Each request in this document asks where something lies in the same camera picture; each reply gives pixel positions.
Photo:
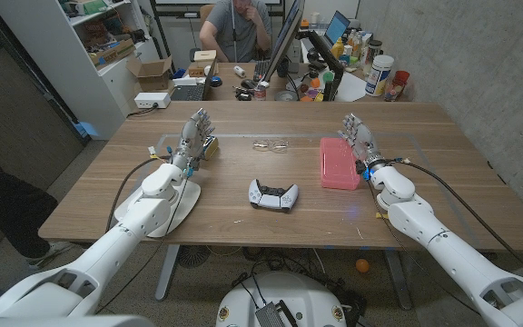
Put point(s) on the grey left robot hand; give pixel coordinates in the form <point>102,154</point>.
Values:
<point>191,138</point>

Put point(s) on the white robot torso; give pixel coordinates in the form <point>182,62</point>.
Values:
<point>298,295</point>

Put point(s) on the printed cardboard box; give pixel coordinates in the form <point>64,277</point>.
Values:
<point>112,53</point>

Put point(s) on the seated person grey shirt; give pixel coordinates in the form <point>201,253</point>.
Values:
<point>239,32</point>

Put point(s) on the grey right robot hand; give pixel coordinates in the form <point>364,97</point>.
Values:
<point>362,143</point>

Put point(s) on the clear frame glasses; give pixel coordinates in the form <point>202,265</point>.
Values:
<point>261,145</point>

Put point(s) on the black computer monitor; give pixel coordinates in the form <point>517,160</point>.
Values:
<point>286,36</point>

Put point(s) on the white power box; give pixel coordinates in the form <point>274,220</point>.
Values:
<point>152,100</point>

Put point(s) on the yellow bottle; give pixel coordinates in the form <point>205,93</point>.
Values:
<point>338,49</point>

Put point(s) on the white shelf unit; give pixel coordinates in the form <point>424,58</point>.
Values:
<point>62,54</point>

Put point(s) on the white game controller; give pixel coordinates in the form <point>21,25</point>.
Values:
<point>273,200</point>

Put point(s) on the small tan box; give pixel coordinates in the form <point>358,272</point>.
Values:
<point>204,55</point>

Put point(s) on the black keyboard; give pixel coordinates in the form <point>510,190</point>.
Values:
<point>261,70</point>

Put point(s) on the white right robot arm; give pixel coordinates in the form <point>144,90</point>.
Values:
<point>447,245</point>

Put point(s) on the black laptop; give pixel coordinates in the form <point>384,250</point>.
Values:
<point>189,93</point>

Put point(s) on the green capped jar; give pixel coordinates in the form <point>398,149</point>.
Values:
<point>328,76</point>

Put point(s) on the white square plate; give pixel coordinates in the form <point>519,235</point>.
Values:
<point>184,204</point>

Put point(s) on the open cardboard box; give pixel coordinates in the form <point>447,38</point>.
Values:
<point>152,75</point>

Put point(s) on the orange ball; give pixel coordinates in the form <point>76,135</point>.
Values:
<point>362,265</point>

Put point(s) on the black computer mouse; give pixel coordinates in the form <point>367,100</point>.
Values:
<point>248,83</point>

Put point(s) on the pink plastic tray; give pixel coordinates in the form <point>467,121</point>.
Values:
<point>336,165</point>

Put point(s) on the white wipes canister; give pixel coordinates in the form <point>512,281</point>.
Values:
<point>378,75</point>

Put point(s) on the grey tape roll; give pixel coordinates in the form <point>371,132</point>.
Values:
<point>285,96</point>

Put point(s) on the standing person dark trousers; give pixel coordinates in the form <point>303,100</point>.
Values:
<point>12,209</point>

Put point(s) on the laptop with blue screen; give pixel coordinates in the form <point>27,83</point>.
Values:
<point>336,28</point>

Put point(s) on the blue round button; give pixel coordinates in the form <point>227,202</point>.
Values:
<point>216,82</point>

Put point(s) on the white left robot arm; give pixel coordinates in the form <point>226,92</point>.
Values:
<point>107,254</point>

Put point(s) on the small printed tin box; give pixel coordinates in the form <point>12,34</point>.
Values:
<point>211,147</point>

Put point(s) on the orange capped jar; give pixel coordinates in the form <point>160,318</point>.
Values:
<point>315,83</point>

